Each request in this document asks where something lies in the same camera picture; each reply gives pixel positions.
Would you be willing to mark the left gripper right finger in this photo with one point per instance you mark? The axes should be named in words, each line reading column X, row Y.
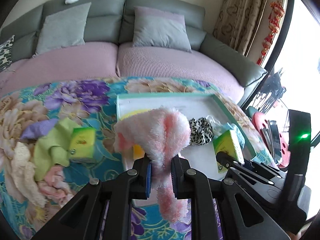
column 221, row 209

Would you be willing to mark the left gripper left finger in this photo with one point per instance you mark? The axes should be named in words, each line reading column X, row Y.
column 101, row 210

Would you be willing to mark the pink white patterned cloth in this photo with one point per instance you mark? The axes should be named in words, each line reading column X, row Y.
column 54, row 186

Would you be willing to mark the cream lace cloth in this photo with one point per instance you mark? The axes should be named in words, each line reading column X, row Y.
column 23, row 171

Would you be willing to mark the green tissue pack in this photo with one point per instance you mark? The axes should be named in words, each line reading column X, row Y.
column 228, row 142
column 82, row 145

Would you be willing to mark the fluffy pink towel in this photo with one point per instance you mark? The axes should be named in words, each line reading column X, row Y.
column 162, row 133

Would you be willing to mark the smartphone on stand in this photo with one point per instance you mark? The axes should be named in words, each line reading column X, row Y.
column 272, row 138

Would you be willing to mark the teal edged white tray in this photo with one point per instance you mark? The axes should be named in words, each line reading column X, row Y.
column 192, row 105

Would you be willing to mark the light green cloth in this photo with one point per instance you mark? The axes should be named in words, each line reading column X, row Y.
column 53, row 148

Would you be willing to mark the red plastic stool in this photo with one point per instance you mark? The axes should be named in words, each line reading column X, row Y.
column 258, row 119

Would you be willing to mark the floral blue tablecloth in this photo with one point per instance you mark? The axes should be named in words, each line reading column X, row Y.
column 89, row 103

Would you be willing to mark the light blue face mask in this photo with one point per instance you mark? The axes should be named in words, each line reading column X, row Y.
column 219, row 129

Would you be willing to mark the leopard print scrunchie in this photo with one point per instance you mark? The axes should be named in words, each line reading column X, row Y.
column 201, row 131

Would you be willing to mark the purple wipes packet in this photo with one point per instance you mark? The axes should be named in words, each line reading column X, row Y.
column 38, row 129

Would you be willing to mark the black drying rack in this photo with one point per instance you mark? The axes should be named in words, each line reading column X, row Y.
column 271, row 91

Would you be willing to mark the pink sofa seat cover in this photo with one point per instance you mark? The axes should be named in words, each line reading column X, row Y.
column 102, row 59

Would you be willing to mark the brown patterned curtain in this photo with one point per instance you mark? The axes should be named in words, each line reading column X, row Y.
column 238, row 23

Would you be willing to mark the red hanging ornament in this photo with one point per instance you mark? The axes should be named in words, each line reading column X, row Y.
column 274, row 19

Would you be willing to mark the leopard spot white cushion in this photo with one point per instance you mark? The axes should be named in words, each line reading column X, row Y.
column 6, row 53

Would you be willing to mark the plain grey cushion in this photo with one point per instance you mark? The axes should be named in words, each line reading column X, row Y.
column 63, row 29

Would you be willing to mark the grey sofa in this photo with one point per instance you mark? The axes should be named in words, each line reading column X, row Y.
column 112, row 21

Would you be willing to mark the grey pink cushion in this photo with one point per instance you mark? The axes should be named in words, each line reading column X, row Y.
column 156, row 28

